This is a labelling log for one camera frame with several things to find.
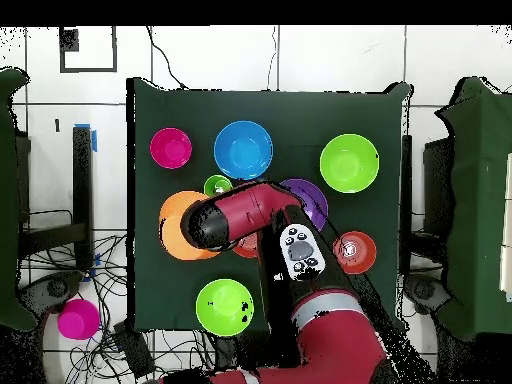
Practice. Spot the purple plastic bowl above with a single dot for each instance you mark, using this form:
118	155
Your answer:
314	200

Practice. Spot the dark green tablecloth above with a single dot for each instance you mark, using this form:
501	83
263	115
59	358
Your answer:
280	116

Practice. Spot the green plastic cup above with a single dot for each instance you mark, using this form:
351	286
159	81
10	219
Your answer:
214	186

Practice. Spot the grey square floor frame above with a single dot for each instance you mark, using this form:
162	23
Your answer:
88	70

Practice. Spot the pink plastic bowl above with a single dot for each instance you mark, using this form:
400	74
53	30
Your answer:
170	148

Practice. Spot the orange-red plastic bowl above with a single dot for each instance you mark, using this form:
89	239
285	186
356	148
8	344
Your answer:
248	248
360	260

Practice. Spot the small black floor object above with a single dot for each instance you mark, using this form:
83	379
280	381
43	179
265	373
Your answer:
57	125

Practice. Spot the green cloth side table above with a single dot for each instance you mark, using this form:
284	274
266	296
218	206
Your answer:
8	160
480	200

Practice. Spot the black power brick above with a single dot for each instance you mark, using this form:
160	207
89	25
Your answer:
134	352

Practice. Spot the black pedestal foot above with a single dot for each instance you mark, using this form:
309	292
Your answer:
424	290
56	288

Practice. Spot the green plastic bowl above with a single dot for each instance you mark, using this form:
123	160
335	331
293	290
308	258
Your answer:
222	308
349	163

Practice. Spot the large orange plastic bowl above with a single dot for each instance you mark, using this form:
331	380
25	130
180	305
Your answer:
172	232

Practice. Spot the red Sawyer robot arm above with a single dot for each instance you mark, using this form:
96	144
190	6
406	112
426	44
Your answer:
248	212

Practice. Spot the pink plastic cup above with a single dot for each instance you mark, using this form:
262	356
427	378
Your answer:
78	320

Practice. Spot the blue plastic bowl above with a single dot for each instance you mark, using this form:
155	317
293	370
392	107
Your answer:
243	148

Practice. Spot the black post with blue tape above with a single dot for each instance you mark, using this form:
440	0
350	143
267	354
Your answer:
82	176

